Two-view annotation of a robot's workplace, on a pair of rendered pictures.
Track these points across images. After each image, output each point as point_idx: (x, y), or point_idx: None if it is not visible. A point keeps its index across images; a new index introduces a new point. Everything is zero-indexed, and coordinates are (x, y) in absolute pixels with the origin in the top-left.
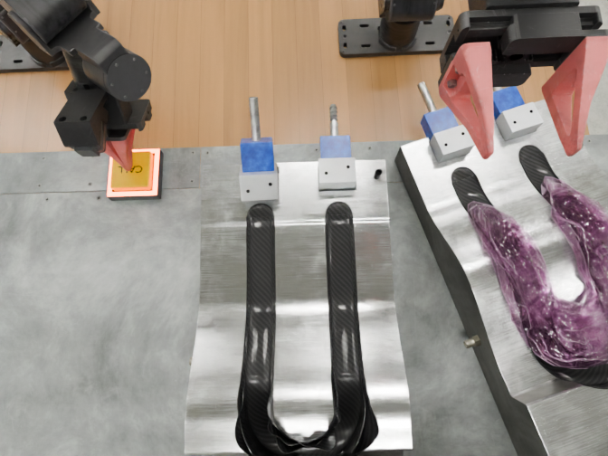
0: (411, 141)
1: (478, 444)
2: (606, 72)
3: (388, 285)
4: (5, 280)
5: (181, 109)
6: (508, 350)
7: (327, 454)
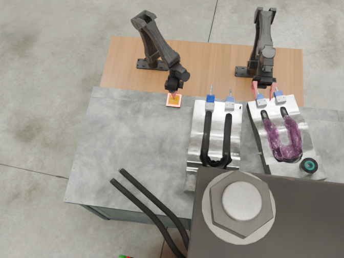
0: None
1: None
2: None
3: (239, 134)
4: (136, 123)
5: (187, 85)
6: (267, 154)
7: None
